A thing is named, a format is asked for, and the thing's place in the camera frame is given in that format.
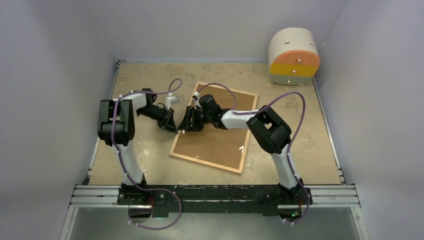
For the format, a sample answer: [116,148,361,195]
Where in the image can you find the brown cardboard backing board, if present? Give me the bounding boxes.
[172,84,256,170]

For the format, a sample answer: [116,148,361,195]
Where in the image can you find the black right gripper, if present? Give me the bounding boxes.
[178,106,213,133]

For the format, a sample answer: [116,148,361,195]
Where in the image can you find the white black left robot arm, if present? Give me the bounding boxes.
[97,88,178,205]

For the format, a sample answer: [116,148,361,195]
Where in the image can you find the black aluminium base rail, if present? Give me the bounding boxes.
[70,185,360,219]

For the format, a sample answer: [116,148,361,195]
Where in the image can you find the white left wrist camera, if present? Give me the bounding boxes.
[164,92,180,110]

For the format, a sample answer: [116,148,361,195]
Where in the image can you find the round white drawer cabinet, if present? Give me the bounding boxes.
[268,27,320,86]

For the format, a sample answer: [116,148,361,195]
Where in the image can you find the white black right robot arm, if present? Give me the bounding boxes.
[177,92,303,204]

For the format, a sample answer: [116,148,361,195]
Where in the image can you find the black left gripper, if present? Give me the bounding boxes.
[137,106,178,134]

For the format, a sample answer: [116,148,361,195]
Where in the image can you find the light wooden picture frame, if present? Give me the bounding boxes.
[168,81,259,175]

